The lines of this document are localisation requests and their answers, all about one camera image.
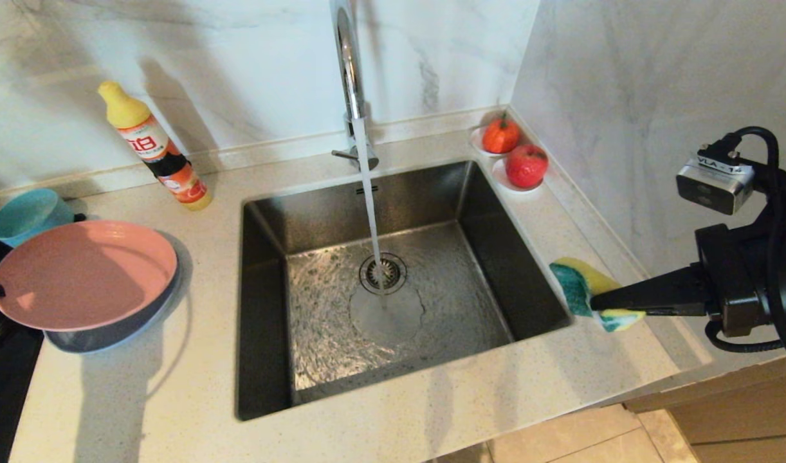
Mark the pink plate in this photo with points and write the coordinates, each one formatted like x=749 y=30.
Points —
x=84 y=276

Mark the orange toy persimmon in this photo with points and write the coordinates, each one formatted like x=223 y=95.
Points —
x=500 y=136

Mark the clear water stream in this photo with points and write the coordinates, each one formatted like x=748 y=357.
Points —
x=369 y=199

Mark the light blue plate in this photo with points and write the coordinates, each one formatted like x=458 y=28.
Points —
x=110 y=334

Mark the blue bowl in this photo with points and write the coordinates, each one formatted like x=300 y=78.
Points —
x=26 y=215

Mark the stainless steel sink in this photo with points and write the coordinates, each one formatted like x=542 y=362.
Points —
x=431 y=334

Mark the yellow green sponge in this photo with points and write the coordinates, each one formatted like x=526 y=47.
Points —
x=573 y=289

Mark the chrome faucet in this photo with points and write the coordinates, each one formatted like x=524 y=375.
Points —
x=349 y=71

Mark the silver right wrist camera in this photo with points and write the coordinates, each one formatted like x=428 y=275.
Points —
x=714 y=186

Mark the brown wooden cabinet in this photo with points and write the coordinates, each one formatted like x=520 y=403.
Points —
x=740 y=411

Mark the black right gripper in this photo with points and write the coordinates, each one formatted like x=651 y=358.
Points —
x=737 y=283

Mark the orange detergent bottle yellow cap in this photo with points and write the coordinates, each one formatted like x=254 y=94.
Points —
x=152 y=145

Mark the small white dish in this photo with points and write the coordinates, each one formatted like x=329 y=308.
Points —
x=505 y=183
x=475 y=140

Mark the red toy apple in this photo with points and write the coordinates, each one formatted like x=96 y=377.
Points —
x=527 y=166

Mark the black induction cooktop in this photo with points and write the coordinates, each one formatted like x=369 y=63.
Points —
x=0 y=399

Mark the metal sink drain strainer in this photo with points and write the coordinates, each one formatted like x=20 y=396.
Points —
x=393 y=276

